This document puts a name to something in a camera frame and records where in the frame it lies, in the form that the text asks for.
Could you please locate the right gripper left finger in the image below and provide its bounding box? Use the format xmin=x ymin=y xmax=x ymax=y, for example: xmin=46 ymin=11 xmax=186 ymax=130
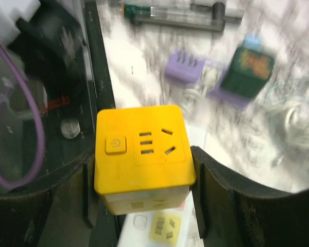
xmin=0 ymin=150 xmax=98 ymax=246

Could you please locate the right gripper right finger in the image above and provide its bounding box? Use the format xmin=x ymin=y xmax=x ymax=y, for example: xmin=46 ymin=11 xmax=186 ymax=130
xmin=191 ymin=146 xmax=309 ymax=247

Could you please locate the white multicolour power strip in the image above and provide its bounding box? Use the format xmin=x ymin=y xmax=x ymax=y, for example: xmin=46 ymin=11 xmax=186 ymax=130
xmin=117 ymin=123 xmax=217 ymax=247

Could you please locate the yellow cube socket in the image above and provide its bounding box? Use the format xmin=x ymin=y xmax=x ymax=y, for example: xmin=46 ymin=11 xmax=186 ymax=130
xmin=94 ymin=105 xmax=196 ymax=215

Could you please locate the dark green cube socket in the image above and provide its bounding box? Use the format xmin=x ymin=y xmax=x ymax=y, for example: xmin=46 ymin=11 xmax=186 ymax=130
xmin=220 ymin=46 xmax=275 ymax=99

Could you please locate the purple USB power strip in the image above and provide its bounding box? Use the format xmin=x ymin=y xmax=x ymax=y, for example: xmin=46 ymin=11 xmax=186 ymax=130
xmin=165 ymin=50 xmax=252 ymax=109

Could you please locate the light blue charger plug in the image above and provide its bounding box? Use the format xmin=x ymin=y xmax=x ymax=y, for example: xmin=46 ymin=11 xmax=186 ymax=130
xmin=242 ymin=33 xmax=261 ymax=50

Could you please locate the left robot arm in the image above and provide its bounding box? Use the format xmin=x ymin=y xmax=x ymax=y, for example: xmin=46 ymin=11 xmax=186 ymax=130
xmin=0 ymin=1 xmax=86 ymax=104

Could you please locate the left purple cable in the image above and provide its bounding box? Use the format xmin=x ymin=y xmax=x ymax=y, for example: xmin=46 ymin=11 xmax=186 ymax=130
xmin=0 ymin=33 xmax=46 ymax=190

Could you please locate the black metal base rail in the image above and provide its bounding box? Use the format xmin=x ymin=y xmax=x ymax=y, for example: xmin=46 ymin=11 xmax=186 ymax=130
xmin=0 ymin=1 xmax=121 ymax=246

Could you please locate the green handled screwdriver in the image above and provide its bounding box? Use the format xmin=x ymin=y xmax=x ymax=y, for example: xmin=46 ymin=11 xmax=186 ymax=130
xmin=122 ymin=3 xmax=151 ymax=19

